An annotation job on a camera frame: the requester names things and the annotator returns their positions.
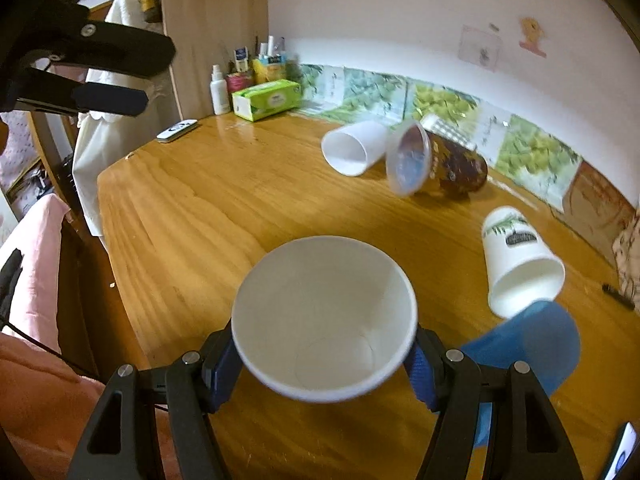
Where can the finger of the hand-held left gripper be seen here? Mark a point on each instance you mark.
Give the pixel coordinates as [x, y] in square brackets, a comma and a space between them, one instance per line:
[125, 47]
[110, 99]

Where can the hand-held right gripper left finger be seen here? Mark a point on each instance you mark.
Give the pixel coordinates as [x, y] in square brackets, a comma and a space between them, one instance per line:
[222, 377]

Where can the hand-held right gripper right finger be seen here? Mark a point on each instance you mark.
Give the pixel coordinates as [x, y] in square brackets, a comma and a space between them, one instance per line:
[419, 371]

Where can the large white paper cup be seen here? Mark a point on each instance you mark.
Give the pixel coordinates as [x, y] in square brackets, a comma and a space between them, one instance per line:
[325, 300]

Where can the blue plastic cup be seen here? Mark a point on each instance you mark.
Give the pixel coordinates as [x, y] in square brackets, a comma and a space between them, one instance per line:
[542, 340]

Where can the white cup with green print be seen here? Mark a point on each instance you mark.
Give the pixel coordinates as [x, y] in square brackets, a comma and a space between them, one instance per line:
[520, 270]

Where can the brown cup with clear lid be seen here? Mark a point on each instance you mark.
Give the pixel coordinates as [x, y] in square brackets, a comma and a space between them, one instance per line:
[452, 170]

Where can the plain small white cup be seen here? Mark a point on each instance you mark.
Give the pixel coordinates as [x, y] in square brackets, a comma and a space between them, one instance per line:
[357, 140]

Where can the gold ornament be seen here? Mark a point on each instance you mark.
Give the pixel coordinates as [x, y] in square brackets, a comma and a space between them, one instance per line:
[149, 2]

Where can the white garment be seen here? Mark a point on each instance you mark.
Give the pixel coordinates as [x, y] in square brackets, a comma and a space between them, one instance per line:
[95, 160]

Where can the white remote control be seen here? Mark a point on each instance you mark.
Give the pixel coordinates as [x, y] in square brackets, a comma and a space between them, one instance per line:
[176, 130]

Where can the wooden shelf side panel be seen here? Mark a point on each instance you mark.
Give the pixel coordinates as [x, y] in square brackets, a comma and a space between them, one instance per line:
[215, 25]

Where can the white spray bottle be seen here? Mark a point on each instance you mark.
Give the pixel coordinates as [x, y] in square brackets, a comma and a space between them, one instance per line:
[219, 95]

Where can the small blue white box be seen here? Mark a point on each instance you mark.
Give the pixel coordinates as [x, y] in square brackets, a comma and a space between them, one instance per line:
[242, 59]

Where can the pink round container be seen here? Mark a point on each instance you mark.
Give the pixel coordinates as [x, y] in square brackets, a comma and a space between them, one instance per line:
[240, 81]

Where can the white cosmetic bottles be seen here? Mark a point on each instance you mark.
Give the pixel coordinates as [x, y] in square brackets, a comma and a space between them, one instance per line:
[272, 46]

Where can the green tissue box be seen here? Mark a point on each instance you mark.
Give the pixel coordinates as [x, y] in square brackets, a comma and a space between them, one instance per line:
[267, 100]

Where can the pink cloth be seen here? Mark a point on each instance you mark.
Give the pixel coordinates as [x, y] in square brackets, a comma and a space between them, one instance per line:
[35, 390]

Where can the black pen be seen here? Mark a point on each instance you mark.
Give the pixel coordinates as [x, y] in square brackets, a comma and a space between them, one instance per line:
[617, 296]

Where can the smartphone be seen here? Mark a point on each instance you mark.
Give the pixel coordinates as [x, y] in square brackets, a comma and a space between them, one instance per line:
[622, 452]

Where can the floral cloth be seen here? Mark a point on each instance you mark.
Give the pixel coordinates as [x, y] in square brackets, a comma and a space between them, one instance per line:
[629, 260]

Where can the brown picture panel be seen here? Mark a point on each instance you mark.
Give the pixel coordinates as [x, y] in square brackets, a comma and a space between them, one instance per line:
[595, 205]

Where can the silver pill blister pack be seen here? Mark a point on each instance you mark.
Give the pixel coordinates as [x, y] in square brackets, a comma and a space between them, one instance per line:
[450, 131]

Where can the green landscape picture strip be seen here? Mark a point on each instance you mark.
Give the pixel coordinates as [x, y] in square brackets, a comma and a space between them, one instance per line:
[535, 155]

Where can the pale paper wall drawing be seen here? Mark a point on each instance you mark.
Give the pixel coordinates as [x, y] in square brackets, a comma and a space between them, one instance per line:
[480, 47]

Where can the yellow cartoon wall sticker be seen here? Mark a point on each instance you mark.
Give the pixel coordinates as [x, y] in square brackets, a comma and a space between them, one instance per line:
[531, 35]

